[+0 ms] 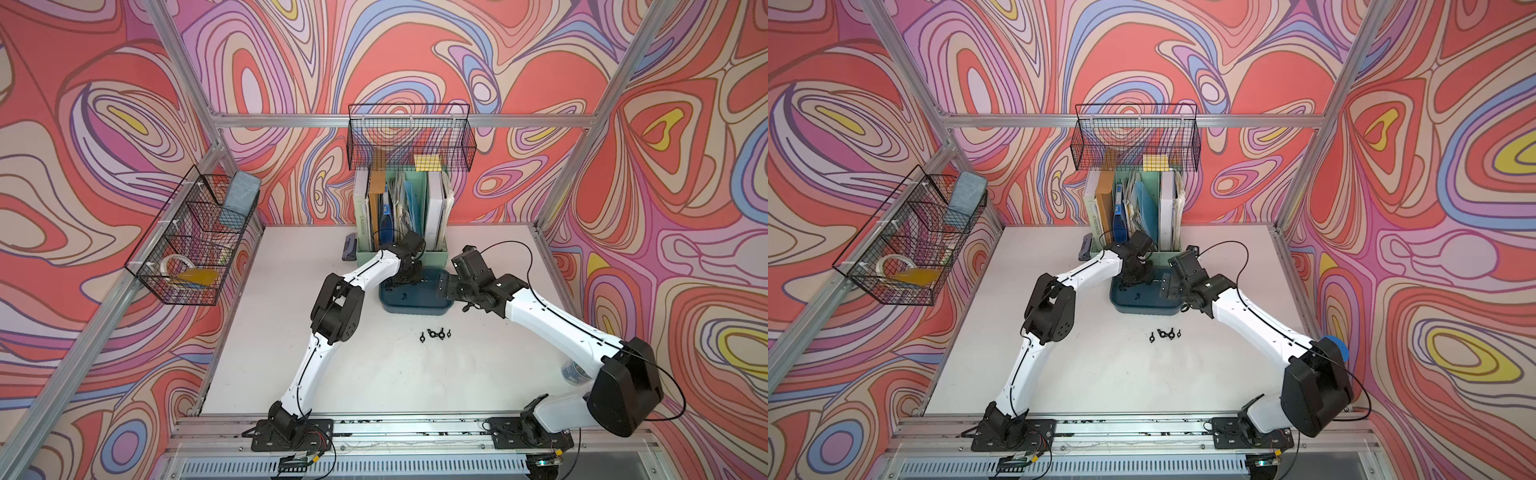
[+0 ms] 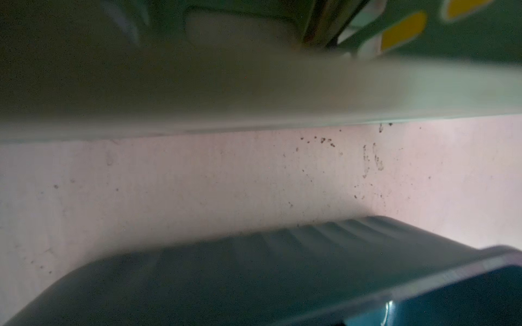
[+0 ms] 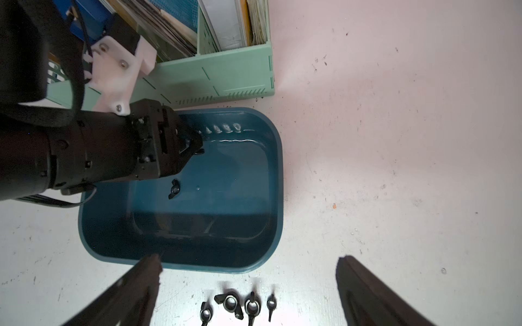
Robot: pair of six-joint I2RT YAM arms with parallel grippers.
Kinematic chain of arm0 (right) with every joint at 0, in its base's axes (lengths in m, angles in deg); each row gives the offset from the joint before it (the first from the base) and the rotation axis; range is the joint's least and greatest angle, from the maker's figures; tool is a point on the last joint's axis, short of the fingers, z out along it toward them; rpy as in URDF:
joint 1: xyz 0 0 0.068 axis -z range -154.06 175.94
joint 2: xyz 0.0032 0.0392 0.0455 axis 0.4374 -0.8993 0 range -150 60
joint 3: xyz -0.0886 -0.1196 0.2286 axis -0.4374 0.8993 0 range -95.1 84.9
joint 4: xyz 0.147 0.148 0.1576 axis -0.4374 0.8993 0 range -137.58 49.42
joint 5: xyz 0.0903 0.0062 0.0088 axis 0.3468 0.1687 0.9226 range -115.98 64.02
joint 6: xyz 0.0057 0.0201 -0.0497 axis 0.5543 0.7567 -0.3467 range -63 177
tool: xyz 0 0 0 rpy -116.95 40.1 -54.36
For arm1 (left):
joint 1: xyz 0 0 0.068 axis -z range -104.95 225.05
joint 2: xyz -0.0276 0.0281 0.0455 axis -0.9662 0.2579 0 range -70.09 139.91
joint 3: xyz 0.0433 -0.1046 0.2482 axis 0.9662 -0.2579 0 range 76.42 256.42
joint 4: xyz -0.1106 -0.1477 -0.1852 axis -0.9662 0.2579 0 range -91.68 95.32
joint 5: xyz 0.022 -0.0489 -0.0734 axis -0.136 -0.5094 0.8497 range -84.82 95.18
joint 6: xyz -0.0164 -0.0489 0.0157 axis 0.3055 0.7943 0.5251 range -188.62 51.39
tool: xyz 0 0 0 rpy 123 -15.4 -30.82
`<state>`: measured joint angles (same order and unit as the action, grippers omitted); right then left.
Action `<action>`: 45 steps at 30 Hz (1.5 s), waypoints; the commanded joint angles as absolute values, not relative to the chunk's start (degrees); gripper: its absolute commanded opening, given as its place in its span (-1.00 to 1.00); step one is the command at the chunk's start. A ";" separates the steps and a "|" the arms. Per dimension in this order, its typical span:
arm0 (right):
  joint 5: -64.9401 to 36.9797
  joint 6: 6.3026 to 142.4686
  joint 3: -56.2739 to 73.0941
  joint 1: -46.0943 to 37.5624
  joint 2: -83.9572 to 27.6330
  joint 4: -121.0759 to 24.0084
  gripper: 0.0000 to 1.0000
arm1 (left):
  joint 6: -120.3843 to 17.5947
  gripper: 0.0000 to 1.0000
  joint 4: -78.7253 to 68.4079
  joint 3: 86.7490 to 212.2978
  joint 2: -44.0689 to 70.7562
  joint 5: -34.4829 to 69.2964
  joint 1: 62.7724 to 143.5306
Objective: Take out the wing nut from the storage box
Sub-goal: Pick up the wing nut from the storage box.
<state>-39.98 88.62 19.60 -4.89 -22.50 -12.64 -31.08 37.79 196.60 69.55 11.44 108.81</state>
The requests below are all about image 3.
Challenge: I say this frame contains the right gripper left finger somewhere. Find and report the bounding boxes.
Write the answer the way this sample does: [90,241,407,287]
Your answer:
[65,254,163,325]

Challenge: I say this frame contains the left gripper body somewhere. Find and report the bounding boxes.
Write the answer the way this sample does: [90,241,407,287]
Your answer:
[77,99,203,183]

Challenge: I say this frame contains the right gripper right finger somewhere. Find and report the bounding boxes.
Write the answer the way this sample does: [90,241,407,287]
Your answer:
[336,255,433,325]

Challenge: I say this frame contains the teal plastic storage tray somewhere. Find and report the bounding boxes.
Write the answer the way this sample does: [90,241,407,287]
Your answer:
[78,108,284,273]

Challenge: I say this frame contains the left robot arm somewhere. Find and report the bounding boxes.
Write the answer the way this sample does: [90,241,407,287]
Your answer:
[1,1,204,208]

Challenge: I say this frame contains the mint green file organizer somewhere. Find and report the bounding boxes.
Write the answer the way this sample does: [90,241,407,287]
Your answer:
[44,0,276,111]

